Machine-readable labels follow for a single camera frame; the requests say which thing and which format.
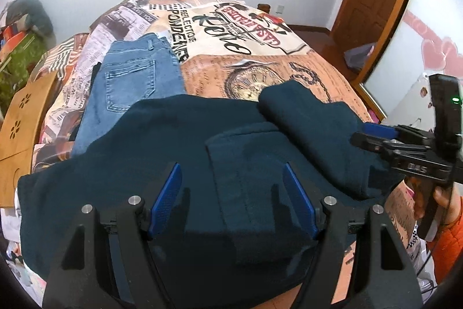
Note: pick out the white wardrobe door pink hearts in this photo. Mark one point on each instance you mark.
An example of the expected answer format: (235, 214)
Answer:
(423, 23)

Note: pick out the wooden bed post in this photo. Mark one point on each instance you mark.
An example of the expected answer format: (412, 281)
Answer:
(263, 7)

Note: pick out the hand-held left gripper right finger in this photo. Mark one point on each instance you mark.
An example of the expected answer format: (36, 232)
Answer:
(298, 198)

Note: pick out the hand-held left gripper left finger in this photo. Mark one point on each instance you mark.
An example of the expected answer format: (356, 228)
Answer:
(166, 200)

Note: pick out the dark pants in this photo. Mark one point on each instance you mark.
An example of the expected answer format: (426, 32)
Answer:
(224, 135)

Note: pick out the person's right forearm orange sleeve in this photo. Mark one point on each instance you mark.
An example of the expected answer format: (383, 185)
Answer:
(448, 247)

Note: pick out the grey stuffed cloth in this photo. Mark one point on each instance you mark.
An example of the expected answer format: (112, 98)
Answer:
(32, 15)

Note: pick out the grey cloth on floor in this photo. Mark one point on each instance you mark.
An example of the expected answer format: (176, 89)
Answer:
(358, 57)

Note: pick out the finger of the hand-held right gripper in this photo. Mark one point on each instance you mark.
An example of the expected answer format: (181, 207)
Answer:
(369, 143)
(379, 130)

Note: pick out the blue jeans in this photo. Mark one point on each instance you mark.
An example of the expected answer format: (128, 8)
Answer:
(130, 84)

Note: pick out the pile of boxes and clutter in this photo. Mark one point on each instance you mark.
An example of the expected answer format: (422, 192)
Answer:
(11, 34)

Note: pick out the printed bed sheet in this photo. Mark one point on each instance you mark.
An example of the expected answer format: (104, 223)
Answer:
(224, 59)

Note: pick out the person's right hand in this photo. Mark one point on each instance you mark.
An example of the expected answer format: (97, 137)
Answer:
(444, 202)

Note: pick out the green fabric bag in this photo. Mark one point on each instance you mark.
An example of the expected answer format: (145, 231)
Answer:
(21, 66)

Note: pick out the white wall socket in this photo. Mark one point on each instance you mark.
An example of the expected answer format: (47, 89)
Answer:
(280, 9)

